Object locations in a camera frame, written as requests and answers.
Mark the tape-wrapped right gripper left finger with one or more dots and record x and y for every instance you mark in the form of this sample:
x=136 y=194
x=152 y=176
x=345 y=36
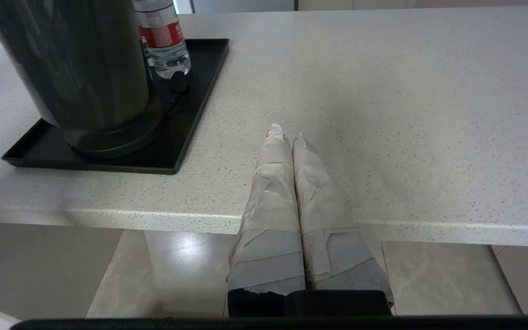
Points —
x=271 y=206

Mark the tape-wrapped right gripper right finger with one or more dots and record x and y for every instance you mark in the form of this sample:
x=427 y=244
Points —
x=328 y=229

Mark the black electric kettle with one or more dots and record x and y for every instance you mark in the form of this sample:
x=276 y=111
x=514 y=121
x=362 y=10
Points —
x=76 y=64

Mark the black round kettle base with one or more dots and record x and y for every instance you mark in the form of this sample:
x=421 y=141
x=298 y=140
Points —
x=117 y=142

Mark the black rectangular tray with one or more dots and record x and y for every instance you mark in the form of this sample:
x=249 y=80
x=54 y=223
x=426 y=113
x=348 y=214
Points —
x=195 y=82

